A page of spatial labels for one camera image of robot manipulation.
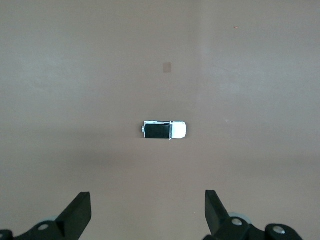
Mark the white jeep toy black roof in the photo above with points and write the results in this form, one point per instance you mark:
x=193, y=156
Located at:
x=178, y=130

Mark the brown tape patch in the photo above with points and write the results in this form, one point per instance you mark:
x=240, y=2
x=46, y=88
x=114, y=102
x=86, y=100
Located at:
x=166, y=67

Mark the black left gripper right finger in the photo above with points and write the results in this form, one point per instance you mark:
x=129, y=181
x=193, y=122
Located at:
x=216, y=215

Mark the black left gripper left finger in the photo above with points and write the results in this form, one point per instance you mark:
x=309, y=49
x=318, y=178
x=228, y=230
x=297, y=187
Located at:
x=72, y=217

